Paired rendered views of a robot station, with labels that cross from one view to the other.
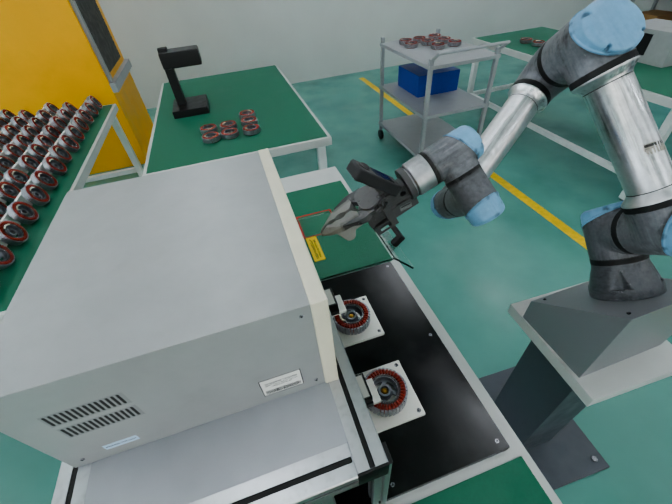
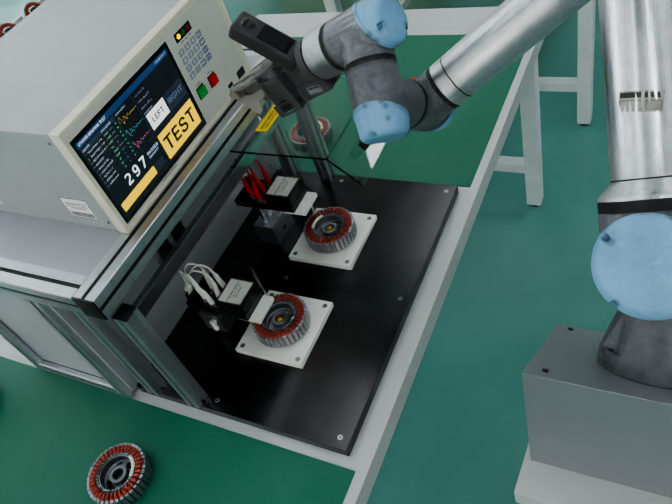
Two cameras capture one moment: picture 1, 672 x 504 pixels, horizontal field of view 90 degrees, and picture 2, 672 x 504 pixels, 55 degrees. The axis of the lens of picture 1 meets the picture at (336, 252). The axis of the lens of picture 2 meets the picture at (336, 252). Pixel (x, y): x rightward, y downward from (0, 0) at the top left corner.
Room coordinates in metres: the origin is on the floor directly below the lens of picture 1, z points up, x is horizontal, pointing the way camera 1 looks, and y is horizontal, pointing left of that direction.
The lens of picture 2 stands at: (0.00, -0.84, 1.75)
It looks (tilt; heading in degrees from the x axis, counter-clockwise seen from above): 45 degrees down; 54
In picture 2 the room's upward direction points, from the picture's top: 22 degrees counter-clockwise
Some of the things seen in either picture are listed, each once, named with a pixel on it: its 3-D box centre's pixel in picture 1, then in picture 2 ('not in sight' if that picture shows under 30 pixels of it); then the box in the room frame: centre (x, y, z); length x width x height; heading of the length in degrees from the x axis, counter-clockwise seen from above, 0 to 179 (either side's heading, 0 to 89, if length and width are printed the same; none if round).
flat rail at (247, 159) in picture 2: not in sight; (225, 188); (0.46, 0.04, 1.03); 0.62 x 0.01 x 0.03; 14
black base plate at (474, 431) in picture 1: (361, 359); (306, 284); (0.48, -0.04, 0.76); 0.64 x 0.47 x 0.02; 14
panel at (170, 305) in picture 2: not in sight; (185, 218); (0.42, 0.19, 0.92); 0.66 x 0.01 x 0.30; 14
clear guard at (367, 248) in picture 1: (337, 247); (307, 125); (0.66, -0.01, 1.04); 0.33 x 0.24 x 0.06; 104
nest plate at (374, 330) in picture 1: (351, 321); (333, 237); (0.60, -0.03, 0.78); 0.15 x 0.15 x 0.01; 14
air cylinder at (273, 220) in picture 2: not in sight; (274, 222); (0.57, 0.11, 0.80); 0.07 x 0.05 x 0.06; 14
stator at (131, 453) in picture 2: not in sight; (119, 475); (-0.03, -0.02, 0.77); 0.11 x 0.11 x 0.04
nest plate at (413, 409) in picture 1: (384, 395); (284, 327); (0.37, -0.09, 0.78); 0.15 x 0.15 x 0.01; 14
